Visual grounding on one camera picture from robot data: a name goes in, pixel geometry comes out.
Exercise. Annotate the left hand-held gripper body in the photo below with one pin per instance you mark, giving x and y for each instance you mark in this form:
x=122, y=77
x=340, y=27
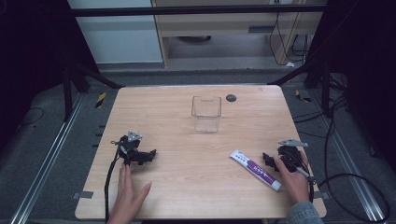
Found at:
x=130, y=148

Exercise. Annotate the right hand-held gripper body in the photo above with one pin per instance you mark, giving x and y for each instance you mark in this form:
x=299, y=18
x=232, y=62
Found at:
x=291, y=155

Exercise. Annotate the white and purple toothpaste tube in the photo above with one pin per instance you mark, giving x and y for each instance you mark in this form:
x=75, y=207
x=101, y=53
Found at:
x=256, y=170

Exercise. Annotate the clear plastic container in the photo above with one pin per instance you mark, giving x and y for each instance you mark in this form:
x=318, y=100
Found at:
x=206, y=114

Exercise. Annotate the person's right hand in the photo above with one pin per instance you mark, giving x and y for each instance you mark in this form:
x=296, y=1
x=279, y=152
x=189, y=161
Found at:
x=294, y=183

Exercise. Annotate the person's left hand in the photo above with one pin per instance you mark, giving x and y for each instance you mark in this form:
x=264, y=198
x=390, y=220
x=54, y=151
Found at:
x=127, y=196

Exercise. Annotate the grey tape piece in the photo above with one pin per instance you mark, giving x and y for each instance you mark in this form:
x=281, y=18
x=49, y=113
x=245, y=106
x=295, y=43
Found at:
x=322, y=195
x=82, y=195

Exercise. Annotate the yellow and black tape strip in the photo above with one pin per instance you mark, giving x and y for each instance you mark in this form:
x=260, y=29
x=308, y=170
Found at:
x=100, y=100
x=302, y=97

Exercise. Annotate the round dark table grommet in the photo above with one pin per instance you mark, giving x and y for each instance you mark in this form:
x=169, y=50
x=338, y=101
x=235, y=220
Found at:
x=231, y=98

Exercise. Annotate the black metal stand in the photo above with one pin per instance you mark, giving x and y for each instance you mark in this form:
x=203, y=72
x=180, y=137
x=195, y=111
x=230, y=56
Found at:
x=325, y=90
x=69, y=93

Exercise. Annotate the white plug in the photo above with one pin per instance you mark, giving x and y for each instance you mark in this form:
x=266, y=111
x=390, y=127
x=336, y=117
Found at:
x=290, y=64

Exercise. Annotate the white cabinet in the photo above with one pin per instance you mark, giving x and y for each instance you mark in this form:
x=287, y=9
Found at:
x=118, y=40

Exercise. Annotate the dark curtain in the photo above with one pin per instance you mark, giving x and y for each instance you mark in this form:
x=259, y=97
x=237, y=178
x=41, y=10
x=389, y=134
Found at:
x=364, y=62
x=28, y=46

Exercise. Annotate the light wooden desk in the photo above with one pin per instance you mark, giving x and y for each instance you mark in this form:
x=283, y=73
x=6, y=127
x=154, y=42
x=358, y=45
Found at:
x=218, y=25

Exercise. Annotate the aluminium floor rail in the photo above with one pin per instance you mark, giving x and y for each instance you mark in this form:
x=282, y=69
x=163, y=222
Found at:
x=351, y=168
x=46, y=158

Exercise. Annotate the black metal frame bar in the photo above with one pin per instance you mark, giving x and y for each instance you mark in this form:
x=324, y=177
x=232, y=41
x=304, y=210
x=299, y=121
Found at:
x=199, y=11

